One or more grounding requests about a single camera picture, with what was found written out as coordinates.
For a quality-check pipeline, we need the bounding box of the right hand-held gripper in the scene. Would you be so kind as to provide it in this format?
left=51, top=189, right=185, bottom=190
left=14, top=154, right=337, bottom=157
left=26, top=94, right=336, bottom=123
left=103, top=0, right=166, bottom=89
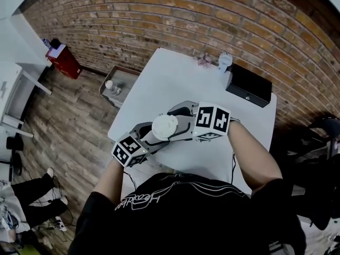
left=158, top=100, right=231, bottom=143

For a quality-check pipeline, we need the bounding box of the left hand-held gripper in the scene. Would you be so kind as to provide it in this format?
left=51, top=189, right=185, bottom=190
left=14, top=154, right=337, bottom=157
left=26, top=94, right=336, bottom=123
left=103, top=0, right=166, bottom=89
left=111, top=121, right=171, bottom=168

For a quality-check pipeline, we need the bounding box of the white round plastic lid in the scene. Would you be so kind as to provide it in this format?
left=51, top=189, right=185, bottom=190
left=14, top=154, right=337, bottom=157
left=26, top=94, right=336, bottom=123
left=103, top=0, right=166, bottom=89
left=151, top=114, right=179, bottom=141

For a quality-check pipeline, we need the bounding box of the person's left forearm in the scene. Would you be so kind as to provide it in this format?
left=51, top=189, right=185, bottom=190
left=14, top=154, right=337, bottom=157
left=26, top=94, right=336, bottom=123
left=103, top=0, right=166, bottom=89
left=92, top=157, right=126, bottom=207

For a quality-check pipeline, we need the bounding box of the person's right forearm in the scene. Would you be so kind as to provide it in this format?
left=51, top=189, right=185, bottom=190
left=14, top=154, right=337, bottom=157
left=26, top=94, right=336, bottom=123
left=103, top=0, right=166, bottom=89
left=226, top=119, right=283, bottom=197

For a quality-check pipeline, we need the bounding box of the white table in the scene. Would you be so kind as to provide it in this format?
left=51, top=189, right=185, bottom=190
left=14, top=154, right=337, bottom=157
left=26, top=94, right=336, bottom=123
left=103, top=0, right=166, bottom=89
left=107, top=47, right=278, bottom=197

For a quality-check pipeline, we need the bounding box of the clear plastic bottle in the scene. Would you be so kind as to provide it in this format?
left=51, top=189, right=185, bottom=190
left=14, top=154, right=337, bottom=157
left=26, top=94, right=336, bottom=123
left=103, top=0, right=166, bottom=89
left=105, top=80, right=122, bottom=96

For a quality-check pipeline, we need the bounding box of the small pink item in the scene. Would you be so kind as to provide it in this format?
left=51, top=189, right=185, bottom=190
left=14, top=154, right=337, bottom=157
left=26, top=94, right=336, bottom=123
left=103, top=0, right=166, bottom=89
left=193, top=52, right=214, bottom=69

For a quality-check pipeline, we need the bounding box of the black box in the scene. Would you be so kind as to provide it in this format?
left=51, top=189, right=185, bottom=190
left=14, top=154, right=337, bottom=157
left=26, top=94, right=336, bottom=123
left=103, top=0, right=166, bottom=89
left=225, top=63, right=273, bottom=109

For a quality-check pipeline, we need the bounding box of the person's black printed t-shirt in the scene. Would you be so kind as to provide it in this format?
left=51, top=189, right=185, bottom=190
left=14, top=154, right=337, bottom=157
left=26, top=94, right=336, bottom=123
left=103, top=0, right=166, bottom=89
left=67, top=172, right=307, bottom=255

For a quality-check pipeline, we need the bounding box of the red box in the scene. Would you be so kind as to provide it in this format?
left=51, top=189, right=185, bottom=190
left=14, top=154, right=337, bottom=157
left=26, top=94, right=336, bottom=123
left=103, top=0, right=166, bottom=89
left=45, top=44, right=82, bottom=80

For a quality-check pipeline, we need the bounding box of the white power strip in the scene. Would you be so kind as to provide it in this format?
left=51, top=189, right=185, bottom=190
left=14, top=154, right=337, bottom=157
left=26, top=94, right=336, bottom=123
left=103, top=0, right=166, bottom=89
left=54, top=216, right=67, bottom=232

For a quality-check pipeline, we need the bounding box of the black folding chair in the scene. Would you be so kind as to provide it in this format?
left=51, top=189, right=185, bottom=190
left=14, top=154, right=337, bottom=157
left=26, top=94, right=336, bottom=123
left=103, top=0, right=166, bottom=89
left=286, top=115, right=340, bottom=231

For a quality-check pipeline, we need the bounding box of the white desk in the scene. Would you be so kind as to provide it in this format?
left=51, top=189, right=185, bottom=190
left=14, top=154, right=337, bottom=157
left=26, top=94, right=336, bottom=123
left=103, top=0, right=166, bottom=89
left=0, top=61, right=53, bottom=139

